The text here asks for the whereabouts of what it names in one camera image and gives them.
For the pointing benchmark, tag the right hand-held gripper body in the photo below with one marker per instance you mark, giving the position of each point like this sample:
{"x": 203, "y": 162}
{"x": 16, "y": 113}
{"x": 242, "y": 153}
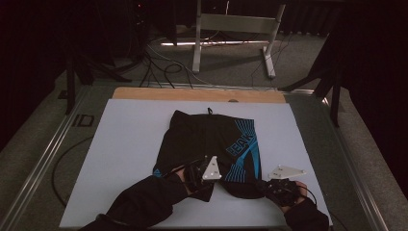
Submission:
{"x": 286, "y": 172}

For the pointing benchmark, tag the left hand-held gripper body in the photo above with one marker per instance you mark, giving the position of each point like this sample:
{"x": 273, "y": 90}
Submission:
{"x": 211, "y": 170}

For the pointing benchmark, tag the black shorts with blue print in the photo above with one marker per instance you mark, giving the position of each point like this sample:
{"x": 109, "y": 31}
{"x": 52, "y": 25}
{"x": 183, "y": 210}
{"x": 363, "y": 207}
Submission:
{"x": 198, "y": 138}

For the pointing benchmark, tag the person's right hand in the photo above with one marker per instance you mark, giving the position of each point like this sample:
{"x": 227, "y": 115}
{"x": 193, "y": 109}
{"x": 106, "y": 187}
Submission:
{"x": 303, "y": 188}

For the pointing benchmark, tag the person's left hand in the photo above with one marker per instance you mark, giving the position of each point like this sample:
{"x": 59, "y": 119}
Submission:
{"x": 182, "y": 175}

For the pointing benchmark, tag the black metal stand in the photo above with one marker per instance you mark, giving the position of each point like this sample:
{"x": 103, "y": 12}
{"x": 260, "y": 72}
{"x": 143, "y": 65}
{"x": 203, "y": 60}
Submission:
{"x": 70, "y": 86}
{"x": 335, "y": 99}

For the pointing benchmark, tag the white table mat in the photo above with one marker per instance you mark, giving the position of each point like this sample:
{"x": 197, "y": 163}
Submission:
{"x": 128, "y": 134}

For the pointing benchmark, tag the silver metal floor rail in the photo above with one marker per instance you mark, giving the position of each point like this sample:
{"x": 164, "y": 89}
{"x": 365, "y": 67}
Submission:
{"x": 38, "y": 166}
{"x": 352, "y": 183}

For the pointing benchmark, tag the white metal desk frame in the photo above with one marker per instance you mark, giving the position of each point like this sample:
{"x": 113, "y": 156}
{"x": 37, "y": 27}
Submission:
{"x": 237, "y": 23}

